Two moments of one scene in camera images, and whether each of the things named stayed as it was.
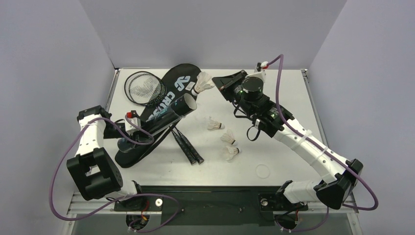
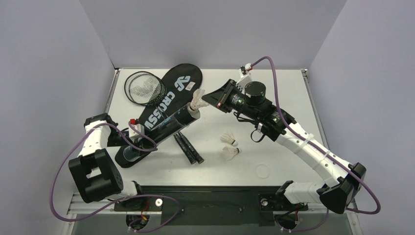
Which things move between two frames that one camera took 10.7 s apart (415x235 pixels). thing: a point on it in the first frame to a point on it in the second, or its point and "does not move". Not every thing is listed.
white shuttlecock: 212,124 to 196,103
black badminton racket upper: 148,89 does not move
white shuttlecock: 228,137 does not move
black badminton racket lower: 150,91 does not move
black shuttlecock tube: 161,119 to 187,115
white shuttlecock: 230,152 does not move
